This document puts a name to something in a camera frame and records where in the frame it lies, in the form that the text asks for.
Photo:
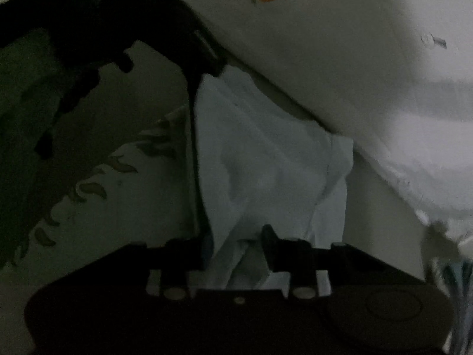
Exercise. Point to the person's left forearm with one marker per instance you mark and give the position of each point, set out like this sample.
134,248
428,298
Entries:
26,118

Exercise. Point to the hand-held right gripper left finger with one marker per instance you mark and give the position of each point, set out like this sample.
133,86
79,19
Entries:
177,257

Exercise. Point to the grey folded garment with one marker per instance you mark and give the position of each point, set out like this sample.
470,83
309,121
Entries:
441,238

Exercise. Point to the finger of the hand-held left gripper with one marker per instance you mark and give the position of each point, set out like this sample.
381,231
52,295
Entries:
208,53

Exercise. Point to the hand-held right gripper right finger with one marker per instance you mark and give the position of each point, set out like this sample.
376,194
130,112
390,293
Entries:
271,246

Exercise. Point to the white leaf pattern cloth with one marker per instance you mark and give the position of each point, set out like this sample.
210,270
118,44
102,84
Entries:
122,192

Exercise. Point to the light blue shirt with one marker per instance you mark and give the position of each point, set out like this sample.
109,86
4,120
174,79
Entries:
266,155

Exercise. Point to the white carrot print bed sheet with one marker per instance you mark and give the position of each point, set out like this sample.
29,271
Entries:
351,44

